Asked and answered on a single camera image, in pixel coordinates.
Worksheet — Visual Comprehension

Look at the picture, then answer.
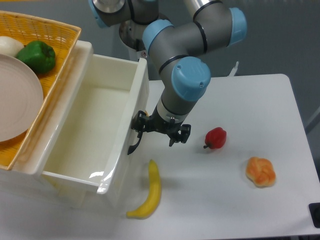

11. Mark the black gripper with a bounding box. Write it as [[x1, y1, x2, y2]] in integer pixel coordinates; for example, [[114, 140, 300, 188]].
[[130, 107, 192, 147]]

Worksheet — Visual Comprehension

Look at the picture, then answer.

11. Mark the black top drawer handle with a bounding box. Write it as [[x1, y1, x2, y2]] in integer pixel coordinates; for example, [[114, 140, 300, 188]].
[[127, 131, 143, 155]]

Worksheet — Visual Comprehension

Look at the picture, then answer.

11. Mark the white drawer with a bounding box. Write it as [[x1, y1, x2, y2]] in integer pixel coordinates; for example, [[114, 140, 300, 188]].
[[42, 54, 149, 211]]

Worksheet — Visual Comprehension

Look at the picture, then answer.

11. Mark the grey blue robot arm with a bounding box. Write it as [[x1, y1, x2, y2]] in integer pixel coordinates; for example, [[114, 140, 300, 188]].
[[89, 0, 248, 144]]

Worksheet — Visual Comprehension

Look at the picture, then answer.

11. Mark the white drawer cabinet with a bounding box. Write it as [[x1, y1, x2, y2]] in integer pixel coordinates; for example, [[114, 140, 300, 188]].
[[0, 39, 150, 217]]

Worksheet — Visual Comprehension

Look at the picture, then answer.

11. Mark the red bell pepper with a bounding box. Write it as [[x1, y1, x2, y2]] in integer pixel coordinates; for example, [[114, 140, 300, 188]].
[[203, 127, 227, 150]]

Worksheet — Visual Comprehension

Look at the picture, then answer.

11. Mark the yellow banana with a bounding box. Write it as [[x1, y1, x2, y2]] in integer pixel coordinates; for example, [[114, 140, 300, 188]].
[[126, 159, 162, 220]]

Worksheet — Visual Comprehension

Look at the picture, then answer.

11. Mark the orange knotted bread roll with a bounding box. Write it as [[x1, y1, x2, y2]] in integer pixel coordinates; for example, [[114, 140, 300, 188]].
[[245, 156, 276, 188]]

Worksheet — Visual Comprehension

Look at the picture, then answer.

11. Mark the yellow wicker basket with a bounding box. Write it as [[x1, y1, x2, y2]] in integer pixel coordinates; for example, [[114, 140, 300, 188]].
[[0, 10, 82, 171]]

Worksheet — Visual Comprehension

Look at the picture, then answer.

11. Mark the green bell pepper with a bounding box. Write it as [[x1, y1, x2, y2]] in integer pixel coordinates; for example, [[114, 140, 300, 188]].
[[16, 40, 56, 74]]

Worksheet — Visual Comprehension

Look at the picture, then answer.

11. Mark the pink plate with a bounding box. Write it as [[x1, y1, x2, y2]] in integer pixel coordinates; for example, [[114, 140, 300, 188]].
[[0, 54, 44, 142]]

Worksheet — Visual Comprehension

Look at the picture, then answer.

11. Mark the black device at table edge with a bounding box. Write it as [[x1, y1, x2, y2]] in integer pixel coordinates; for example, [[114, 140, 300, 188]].
[[308, 202, 320, 229]]

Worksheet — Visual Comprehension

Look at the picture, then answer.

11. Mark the white round vegetable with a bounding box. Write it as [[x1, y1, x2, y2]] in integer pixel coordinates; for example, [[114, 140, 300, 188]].
[[0, 36, 25, 57]]

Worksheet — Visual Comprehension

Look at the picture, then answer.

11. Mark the white clamp post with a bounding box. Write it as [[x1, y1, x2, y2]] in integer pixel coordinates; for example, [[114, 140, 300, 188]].
[[227, 61, 239, 77]]

